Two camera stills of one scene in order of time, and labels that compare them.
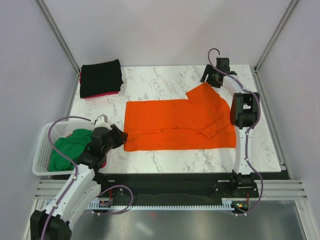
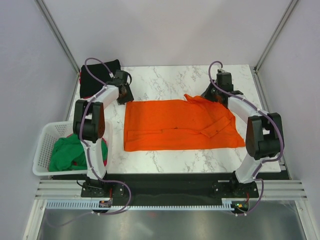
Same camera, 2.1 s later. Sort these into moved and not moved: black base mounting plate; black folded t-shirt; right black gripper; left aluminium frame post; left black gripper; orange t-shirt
Moved: right black gripper; left black gripper
Not moved: left aluminium frame post; black base mounting plate; orange t-shirt; black folded t-shirt
